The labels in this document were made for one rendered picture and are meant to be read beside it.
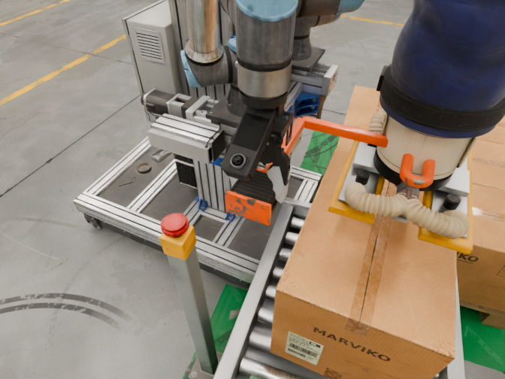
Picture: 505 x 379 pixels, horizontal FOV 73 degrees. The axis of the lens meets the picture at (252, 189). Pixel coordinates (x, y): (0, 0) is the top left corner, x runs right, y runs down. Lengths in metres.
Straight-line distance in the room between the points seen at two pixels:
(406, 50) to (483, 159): 1.55
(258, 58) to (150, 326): 1.63
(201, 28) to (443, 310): 0.93
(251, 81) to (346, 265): 0.59
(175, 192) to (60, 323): 0.91
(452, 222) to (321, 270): 0.33
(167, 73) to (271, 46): 1.10
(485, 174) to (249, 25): 1.76
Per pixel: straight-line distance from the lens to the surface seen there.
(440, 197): 0.87
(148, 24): 1.50
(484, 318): 2.16
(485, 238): 1.75
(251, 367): 1.21
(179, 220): 0.88
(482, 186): 1.99
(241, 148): 0.50
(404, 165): 0.73
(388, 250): 0.99
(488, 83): 0.68
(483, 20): 0.63
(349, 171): 0.86
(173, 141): 1.30
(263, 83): 0.48
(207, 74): 1.12
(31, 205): 2.75
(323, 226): 0.99
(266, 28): 0.45
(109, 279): 2.13
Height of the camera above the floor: 1.70
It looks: 45 degrees down
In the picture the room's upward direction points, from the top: straight up
